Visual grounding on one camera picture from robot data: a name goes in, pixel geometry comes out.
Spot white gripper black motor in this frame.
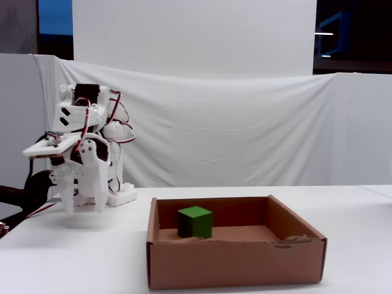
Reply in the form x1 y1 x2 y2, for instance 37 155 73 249
48 138 111 214

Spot green wooden cube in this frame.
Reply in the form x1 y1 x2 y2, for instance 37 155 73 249
177 205 214 240

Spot brown cardboard box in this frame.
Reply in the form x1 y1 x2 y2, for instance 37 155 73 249
146 194 328 291

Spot black clamp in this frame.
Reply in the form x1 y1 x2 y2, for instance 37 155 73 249
0 170 55 215

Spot grey partition panel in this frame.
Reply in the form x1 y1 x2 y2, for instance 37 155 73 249
0 53 59 197

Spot blue window pane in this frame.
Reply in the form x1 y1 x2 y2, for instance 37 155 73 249
38 0 74 61

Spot white draped cloth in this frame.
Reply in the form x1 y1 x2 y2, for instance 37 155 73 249
30 54 392 188

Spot white backdrop panel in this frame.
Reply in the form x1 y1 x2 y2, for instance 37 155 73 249
72 0 318 81

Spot red white black table cable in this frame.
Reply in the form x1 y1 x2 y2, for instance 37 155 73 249
25 201 64 219

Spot white wrist camera mount plate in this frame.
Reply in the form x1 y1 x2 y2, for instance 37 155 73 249
21 134 79 160

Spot red black arm servo wires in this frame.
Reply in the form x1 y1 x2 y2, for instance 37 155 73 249
75 90 136 194

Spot blue wall shelf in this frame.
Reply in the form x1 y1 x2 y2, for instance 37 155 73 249
314 11 352 58

